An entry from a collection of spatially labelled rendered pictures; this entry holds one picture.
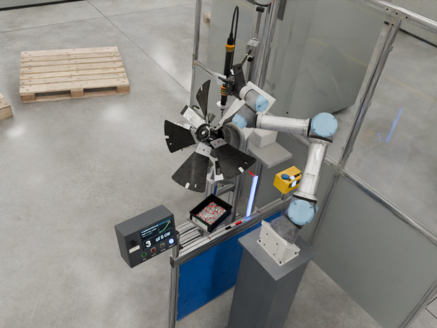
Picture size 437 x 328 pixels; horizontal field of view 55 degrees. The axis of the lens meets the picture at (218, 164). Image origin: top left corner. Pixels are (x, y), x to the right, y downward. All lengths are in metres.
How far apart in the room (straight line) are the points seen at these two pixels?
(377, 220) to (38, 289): 2.38
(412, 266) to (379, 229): 0.29
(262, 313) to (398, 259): 0.97
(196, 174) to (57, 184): 1.80
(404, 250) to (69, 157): 3.07
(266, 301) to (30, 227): 2.14
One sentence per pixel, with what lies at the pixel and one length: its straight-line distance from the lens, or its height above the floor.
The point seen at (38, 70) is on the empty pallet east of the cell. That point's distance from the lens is 5.53.
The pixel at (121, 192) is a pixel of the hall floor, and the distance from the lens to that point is 3.89.
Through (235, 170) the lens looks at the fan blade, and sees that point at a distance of 2.40.
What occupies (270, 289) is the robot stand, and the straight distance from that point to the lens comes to 2.27.
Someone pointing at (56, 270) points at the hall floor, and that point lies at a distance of 3.43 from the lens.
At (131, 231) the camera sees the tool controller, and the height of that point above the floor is 1.25.
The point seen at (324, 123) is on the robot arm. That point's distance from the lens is 1.99.
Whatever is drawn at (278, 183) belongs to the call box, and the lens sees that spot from 2.57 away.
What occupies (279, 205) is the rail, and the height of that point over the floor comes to 0.83.
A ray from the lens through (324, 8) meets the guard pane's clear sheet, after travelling 2.68.
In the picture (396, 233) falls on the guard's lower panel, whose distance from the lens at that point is 2.82.
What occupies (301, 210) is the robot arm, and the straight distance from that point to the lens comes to 1.97.
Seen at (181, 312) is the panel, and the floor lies 0.22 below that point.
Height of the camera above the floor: 2.73
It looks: 40 degrees down
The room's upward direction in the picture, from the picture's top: 7 degrees clockwise
